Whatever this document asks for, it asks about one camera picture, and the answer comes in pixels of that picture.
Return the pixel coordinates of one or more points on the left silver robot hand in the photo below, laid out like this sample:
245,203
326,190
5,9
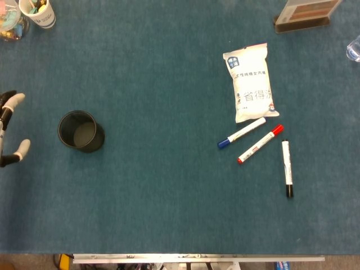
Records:
5,112

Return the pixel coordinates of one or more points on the clear jar of clips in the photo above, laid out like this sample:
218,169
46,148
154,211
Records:
11,28

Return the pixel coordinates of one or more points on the red cap whiteboard marker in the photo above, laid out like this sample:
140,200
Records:
261,143

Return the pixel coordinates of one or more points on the aluminium table edge rail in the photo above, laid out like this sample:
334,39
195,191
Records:
197,257

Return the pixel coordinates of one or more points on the blue felt table cloth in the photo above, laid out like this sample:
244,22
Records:
168,197

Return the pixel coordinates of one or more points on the blue cap whiteboard marker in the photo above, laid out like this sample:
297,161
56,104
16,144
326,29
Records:
244,130

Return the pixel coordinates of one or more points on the white printed plastic bag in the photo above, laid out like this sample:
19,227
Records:
253,84

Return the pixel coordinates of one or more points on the black cap whiteboard marker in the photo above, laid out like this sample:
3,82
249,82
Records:
287,163

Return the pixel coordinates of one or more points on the yellow object under table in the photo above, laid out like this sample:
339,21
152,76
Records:
66,261

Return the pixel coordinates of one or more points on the clear plastic water bottle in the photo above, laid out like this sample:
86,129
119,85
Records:
355,50

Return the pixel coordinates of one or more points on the black mesh pen holder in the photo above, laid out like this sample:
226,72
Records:
95,140

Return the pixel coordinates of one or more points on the white paper cup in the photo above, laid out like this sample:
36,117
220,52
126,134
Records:
45,18

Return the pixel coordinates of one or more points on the blue box under table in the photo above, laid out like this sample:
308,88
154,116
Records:
282,265

